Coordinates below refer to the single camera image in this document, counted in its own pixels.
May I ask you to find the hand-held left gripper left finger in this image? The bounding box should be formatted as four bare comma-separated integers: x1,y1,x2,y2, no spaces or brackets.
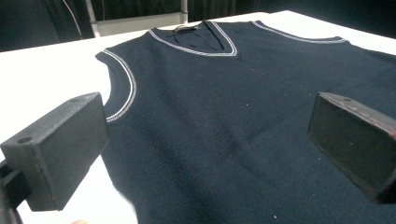
0,91,110,212

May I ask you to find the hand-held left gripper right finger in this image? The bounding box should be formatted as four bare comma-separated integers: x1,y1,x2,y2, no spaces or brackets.
306,91,396,204

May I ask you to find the navy knit vest white trim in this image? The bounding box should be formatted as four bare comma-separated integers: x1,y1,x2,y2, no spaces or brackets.
94,20,396,224

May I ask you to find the grey metal stand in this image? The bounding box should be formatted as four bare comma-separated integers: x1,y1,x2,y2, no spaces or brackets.
85,0,190,38

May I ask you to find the white cable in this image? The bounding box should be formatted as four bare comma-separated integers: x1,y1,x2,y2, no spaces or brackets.
61,0,84,40

